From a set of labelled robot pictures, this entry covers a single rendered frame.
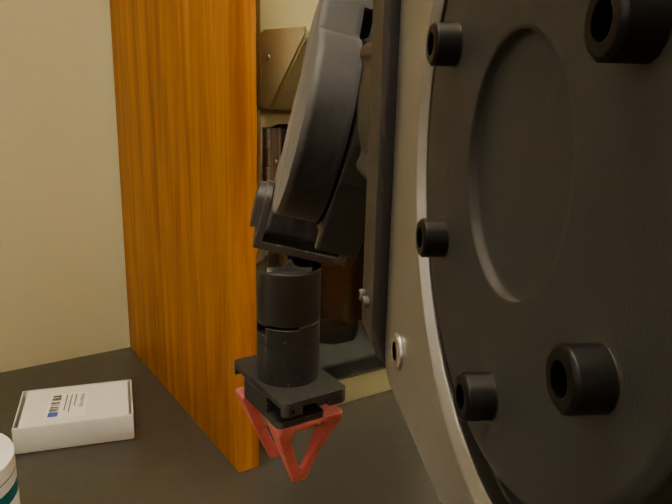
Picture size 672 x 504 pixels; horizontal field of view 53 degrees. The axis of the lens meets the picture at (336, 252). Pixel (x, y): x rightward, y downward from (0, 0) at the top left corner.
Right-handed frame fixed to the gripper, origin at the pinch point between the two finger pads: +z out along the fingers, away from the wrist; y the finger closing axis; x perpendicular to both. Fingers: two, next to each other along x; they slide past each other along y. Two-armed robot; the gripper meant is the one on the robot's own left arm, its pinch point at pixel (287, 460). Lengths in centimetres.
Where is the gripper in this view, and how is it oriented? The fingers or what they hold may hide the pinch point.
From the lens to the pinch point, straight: 67.5
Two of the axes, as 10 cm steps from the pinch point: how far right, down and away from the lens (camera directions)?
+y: -5.4, -2.4, 8.0
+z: -0.3, 9.6, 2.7
